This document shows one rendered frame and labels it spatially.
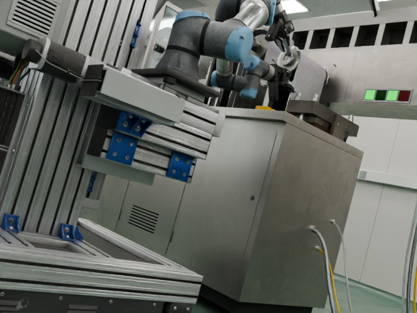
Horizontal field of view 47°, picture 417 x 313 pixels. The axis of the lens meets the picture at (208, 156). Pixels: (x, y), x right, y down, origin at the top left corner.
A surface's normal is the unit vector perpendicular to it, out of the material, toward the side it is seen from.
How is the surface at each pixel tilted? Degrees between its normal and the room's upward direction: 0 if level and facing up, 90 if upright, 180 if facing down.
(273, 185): 90
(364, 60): 90
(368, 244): 90
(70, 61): 90
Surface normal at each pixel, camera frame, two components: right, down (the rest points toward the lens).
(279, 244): 0.65, 0.12
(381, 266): -0.71, -0.25
